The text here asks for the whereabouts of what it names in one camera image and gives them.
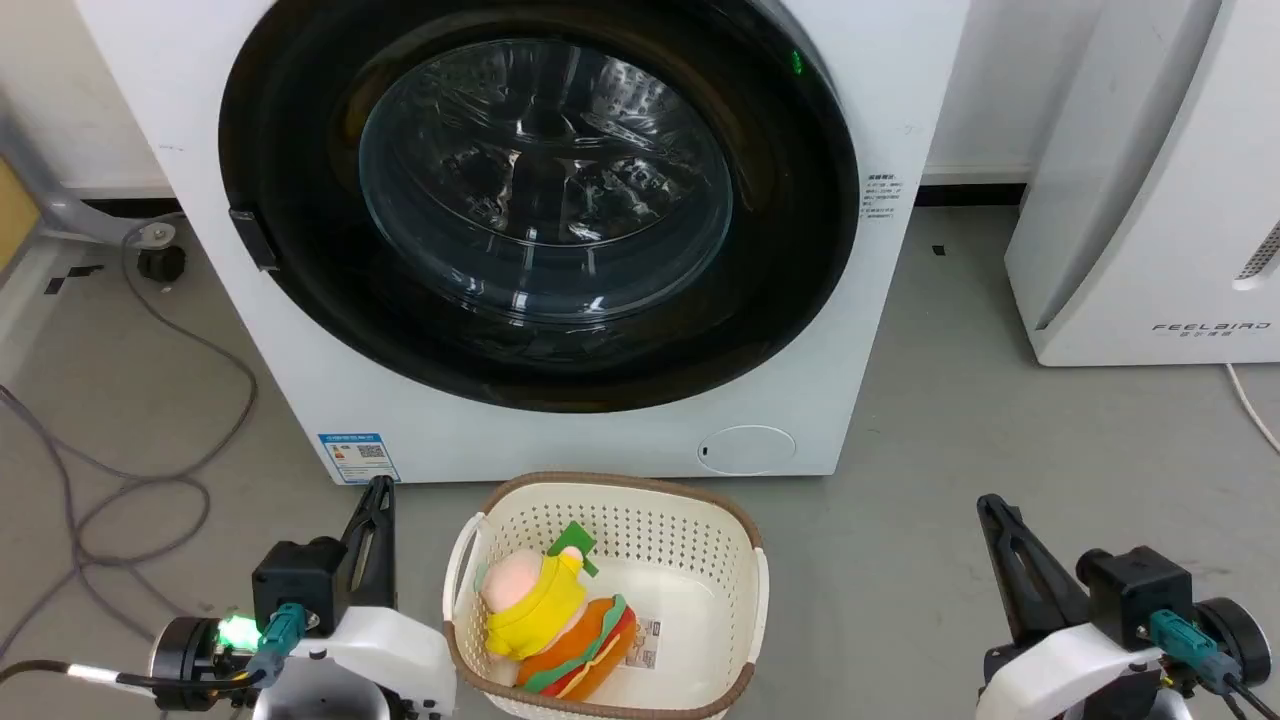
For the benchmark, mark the blue energy label sticker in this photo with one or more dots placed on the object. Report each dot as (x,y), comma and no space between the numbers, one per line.
(358,458)

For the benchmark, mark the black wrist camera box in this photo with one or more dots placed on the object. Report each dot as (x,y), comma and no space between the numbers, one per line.
(1135,595)
(300,580)

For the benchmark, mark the grey metal frame leg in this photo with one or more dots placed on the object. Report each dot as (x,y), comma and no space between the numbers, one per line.
(60,210)

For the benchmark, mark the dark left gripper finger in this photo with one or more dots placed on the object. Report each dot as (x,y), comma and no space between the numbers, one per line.
(384,545)
(350,570)

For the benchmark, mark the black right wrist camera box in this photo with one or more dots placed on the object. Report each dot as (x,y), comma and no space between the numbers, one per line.
(1135,595)

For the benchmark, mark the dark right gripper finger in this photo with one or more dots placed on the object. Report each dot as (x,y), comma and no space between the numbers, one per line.
(1062,590)
(1010,570)

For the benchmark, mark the small printed warning label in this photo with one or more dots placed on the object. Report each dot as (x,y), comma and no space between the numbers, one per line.
(886,196)

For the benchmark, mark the cream perforated laundry basket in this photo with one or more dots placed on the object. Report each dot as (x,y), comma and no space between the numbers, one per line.
(690,560)

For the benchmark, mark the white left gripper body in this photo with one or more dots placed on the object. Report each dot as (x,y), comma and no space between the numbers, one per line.
(390,650)

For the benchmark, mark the round white filter cover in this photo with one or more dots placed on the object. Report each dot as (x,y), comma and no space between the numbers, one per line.
(747,450)

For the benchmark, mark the yellow wooden panel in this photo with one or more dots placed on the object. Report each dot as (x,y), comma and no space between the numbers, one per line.
(14,215)

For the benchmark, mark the white front-load washing machine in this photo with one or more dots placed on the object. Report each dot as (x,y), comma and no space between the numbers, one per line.
(600,440)

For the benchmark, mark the white Feelbird appliance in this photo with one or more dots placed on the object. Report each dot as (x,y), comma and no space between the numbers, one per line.
(1150,200)

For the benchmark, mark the black round glass washer door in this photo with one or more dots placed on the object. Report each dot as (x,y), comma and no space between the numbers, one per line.
(300,300)

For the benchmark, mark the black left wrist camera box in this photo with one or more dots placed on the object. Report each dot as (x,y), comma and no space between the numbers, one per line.
(300,580)

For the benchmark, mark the green felt toy piece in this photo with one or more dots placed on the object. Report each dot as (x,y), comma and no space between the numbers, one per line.
(574,540)

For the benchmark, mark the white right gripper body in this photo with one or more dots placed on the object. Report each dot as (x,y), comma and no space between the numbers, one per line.
(1060,670)

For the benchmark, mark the hamburger plush toy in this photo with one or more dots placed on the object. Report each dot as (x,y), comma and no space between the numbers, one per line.
(590,650)

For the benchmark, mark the pink doll in yellow shirt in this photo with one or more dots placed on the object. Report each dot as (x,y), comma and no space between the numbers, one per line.
(545,605)

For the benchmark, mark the black caster wheel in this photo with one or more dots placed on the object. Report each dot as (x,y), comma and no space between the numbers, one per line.
(161,262)

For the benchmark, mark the printed paper label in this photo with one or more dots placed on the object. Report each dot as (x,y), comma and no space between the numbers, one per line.
(644,645)

